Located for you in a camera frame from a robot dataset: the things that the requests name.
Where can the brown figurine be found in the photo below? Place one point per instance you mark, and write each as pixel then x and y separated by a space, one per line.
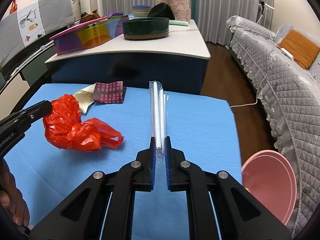
pixel 85 17

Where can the black pink patterned wrapper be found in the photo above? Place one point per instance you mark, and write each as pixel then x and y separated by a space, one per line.
pixel 109 93

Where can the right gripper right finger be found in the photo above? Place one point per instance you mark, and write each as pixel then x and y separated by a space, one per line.
pixel 219 207

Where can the pink plastic basin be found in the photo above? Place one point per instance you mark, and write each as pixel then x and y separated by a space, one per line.
pixel 270 178

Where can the blue table mat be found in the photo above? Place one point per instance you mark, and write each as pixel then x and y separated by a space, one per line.
pixel 202 127

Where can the white top coffee table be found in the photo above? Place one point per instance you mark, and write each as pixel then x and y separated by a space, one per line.
pixel 178 61

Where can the white floor lamp stand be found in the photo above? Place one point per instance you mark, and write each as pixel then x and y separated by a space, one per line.
pixel 264 7

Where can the cream paper napkin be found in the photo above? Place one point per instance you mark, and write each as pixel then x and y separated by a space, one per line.
pixel 85 98

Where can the person's left hand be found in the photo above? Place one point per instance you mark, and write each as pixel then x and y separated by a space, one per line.
pixel 12 199

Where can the tv cabinet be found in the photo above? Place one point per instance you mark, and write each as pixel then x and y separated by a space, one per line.
pixel 25 80

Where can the colourful storage box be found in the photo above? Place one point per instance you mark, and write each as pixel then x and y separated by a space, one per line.
pixel 89 34

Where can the packaged white straws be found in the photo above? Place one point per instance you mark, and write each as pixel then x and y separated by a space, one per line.
pixel 158 106

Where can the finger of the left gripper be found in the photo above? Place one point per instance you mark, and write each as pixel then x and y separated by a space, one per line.
pixel 37 111

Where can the dark green round bowl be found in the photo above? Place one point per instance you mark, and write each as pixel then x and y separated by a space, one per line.
pixel 146 28

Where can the grey covered television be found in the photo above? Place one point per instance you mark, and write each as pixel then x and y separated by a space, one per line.
pixel 34 21

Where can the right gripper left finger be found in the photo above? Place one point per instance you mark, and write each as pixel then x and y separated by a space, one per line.
pixel 102 206

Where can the red plastic bag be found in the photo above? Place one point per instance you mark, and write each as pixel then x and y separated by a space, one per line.
pixel 65 130

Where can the stacked coloured bowls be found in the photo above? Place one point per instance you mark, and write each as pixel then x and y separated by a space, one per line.
pixel 140 10

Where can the grey quilted sofa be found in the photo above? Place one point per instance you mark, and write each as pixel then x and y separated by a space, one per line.
pixel 290 97

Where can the black hat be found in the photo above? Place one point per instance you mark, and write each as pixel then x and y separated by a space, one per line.
pixel 162 10

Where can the orange cushion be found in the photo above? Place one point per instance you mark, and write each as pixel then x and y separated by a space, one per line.
pixel 303 50

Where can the pink patterned basket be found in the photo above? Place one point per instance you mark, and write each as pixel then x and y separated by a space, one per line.
pixel 180 8

